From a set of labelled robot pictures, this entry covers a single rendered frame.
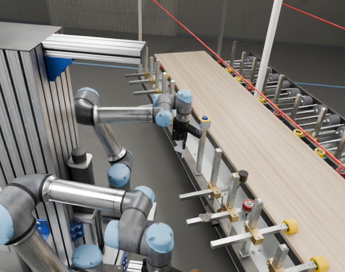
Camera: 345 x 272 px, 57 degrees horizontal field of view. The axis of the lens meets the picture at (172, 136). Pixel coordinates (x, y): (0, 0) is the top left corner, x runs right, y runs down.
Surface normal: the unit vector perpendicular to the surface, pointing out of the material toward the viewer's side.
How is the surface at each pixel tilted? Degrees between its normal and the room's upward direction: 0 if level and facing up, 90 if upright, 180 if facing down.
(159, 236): 0
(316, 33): 90
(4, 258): 90
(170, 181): 0
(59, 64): 90
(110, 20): 90
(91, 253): 7
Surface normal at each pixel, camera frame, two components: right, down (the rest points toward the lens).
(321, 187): 0.05, -0.82
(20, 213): 0.91, -0.16
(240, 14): -0.11, 0.56
